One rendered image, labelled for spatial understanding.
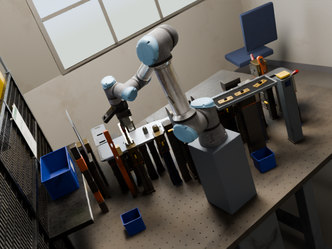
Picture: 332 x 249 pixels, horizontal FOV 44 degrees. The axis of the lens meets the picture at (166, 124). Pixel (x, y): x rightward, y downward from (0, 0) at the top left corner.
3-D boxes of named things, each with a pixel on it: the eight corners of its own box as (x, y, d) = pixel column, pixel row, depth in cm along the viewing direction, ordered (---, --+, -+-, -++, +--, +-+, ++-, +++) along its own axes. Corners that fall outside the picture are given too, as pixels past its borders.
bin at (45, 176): (74, 162, 251) (65, 145, 246) (80, 187, 225) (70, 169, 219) (49, 174, 249) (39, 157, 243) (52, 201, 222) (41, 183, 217)
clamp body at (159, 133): (179, 175, 263) (160, 127, 246) (185, 184, 254) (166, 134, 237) (170, 180, 262) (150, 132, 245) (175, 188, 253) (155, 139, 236)
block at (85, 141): (107, 180, 286) (87, 137, 269) (109, 185, 279) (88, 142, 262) (97, 184, 285) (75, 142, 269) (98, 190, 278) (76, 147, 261)
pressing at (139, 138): (279, 65, 285) (279, 63, 285) (298, 74, 266) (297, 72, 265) (96, 147, 269) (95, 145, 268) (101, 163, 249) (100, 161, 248)
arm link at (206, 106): (224, 117, 206) (217, 93, 200) (210, 132, 198) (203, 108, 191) (204, 115, 214) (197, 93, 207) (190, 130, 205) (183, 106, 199)
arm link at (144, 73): (173, 12, 186) (136, 71, 224) (159, 21, 179) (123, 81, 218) (191, 29, 185) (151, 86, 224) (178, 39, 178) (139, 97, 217)
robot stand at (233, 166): (257, 193, 225) (240, 133, 207) (231, 215, 217) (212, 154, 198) (231, 181, 241) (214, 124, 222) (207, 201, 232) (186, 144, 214)
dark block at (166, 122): (188, 173, 261) (168, 118, 242) (192, 179, 255) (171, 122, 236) (181, 177, 260) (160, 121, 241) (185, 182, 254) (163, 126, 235)
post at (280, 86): (298, 134, 260) (285, 72, 239) (305, 139, 253) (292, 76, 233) (287, 139, 259) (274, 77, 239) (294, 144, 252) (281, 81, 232)
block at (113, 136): (130, 162, 297) (116, 130, 284) (134, 170, 286) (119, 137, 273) (121, 166, 296) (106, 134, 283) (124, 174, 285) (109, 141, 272)
